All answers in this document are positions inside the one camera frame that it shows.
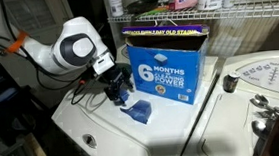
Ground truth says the orange tape strap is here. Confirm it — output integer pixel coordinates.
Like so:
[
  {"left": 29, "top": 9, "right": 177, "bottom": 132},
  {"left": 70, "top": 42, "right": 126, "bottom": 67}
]
[{"left": 3, "top": 30, "right": 31, "bottom": 54}]

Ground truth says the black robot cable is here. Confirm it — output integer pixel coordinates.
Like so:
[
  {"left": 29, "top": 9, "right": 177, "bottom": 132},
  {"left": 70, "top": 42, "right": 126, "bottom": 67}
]
[{"left": 32, "top": 56, "right": 115, "bottom": 109}]

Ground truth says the flat multicoloured cloth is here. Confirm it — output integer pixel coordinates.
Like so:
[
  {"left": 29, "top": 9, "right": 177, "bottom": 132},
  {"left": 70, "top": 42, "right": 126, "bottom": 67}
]
[{"left": 137, "top": 5, "right": 173, "bottom": 18}]

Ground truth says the opaque blue measuring scoop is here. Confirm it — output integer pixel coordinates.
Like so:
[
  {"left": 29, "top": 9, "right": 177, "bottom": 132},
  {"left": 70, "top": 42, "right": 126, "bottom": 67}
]
[{"left": 113, "top": 88, "right": 132, "bottom": 107}]

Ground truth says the small dark can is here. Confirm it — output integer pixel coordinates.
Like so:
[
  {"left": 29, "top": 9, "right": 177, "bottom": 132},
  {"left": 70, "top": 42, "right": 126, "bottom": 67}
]
[{"left": 221, "top": 70, "right": 243, "bottom": 94}]

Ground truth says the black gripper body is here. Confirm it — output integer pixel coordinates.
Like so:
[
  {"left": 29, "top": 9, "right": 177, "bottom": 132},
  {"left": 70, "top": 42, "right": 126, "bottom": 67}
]
[{"left": 98, "top": 63, "right": 133, "bottom": 89}]

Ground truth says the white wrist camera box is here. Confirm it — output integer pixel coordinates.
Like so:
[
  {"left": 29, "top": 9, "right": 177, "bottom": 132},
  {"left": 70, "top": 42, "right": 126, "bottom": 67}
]
[{"left": 90, "top": 51, "right": 117, "bottom": 76}]

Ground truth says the metal fork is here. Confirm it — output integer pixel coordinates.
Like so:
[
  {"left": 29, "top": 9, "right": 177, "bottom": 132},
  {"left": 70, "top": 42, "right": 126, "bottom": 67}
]
[{"left": 253, "top": 108, "right": 279, "bottom": 120}]

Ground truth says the white washing machine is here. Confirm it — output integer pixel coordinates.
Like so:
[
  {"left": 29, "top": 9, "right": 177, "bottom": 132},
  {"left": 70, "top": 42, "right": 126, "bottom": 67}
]
[{"left": 45, "top": 36, "right": 227, "bottom": 156}]

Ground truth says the metal spoon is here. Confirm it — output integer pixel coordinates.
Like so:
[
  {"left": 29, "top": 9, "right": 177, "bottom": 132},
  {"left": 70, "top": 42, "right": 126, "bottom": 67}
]
[
  {"left": 250, "top": 118, "right": 273, "bottom": 140},
  {"left": 248, "top": 91, "right": 279, "bottom": 113}
]

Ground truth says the blue orange washing powder box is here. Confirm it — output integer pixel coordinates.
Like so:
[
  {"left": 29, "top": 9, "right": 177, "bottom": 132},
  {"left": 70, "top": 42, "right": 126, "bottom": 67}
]
[{"left": 120, "top": 19, "right": 217, "bottom": 111}]

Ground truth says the tall white plastic bottle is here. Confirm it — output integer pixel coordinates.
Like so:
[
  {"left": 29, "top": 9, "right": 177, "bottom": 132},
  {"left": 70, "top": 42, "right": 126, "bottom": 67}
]
[{"left": 107, "top": 0, "right": 125, "bottom": 18}]

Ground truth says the black frying pan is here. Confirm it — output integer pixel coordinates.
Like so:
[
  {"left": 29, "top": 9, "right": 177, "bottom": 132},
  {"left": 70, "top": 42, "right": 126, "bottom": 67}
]
[{"left": 124, "top": 0, "right": 161, "bottom": 16}]

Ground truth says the white wire shelf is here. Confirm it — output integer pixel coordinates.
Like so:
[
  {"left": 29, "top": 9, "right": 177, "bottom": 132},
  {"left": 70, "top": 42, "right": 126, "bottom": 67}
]
[{"left": 106, "top": 0, "right": 279, "bottom": 32}]

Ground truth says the translucent blue measuring scoop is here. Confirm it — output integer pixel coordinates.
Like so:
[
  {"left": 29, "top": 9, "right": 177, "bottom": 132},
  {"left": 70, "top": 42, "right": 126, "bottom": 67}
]
[{"left": 118, "top": 98, "right": 154, "bottom": 128}]

